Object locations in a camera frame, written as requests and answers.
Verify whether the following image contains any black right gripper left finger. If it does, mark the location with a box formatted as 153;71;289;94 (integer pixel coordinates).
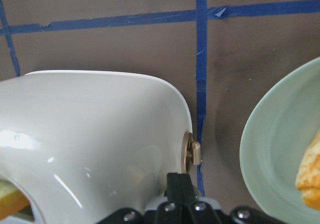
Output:
166;173;182;205

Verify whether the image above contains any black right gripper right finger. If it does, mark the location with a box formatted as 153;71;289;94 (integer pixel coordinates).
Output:
178;173;197;204

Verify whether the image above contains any white two-slot toaster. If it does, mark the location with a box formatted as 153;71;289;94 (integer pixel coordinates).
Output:
0;71;192;223

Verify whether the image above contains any yellow toast slice in toaster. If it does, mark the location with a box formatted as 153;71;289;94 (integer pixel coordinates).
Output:
0;180;30;220

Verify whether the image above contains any yellow toast on plate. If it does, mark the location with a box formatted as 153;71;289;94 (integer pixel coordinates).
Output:
295;132;320;210

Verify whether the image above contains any green round plate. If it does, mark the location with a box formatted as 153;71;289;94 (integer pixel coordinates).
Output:
239;59;320;223

